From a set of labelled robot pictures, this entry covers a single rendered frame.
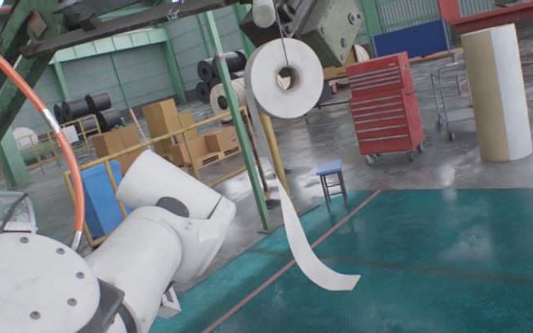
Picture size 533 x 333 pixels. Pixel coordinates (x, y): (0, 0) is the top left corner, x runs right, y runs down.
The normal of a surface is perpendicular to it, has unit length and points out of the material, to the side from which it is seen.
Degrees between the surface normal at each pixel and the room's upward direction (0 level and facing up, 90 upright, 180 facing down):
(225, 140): 90
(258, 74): 90
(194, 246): 105
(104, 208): 93
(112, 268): 33
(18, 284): 42
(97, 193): 93
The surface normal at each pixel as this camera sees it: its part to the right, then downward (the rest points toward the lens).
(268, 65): 0.37, 0.11
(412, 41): -0.65, 0.33
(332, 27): 0.71, -0.04
